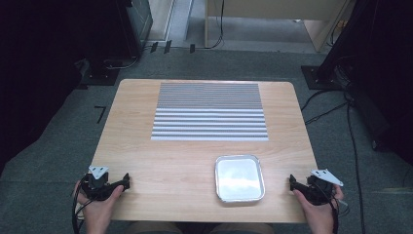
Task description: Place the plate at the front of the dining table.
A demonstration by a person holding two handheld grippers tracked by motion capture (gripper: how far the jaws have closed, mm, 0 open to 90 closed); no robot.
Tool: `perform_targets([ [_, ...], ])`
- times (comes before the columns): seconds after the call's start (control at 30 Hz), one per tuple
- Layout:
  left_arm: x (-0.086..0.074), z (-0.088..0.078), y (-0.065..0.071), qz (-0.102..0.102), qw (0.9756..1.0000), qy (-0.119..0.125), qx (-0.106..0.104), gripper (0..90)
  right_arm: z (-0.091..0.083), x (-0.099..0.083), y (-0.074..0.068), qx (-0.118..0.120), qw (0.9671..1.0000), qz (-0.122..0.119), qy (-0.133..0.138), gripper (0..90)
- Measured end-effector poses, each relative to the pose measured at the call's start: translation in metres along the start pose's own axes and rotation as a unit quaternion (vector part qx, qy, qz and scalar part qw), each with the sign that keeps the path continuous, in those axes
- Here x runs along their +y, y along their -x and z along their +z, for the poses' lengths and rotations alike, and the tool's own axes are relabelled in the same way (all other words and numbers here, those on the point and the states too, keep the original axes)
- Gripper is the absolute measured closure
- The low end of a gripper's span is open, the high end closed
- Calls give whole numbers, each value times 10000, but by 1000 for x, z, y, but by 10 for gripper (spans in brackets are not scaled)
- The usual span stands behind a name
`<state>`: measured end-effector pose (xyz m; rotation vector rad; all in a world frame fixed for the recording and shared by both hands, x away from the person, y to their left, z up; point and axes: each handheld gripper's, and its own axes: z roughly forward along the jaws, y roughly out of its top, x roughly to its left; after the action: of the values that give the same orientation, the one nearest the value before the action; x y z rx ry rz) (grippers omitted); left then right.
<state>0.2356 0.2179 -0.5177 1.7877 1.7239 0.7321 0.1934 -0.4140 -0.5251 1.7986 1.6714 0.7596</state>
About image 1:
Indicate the person's right hand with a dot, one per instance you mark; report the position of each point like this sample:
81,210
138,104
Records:
319,214

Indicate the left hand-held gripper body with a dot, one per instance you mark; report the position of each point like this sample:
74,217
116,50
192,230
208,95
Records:
95,188

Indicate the grey white striped mat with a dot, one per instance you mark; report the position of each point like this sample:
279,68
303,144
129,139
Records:
207,110

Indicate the person's left hand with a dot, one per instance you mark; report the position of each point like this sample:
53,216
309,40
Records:
97,211

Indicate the black stand base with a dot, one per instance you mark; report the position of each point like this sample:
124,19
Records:
102,76
319,79

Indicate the light wooden desk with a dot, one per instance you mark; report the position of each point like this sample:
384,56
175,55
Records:
276,9

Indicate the dark glass cabinet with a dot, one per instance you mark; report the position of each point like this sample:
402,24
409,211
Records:
139,19

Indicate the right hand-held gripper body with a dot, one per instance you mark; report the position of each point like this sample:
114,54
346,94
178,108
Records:
319,191

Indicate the shallow silver metal tray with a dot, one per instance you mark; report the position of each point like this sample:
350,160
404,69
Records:
239,178

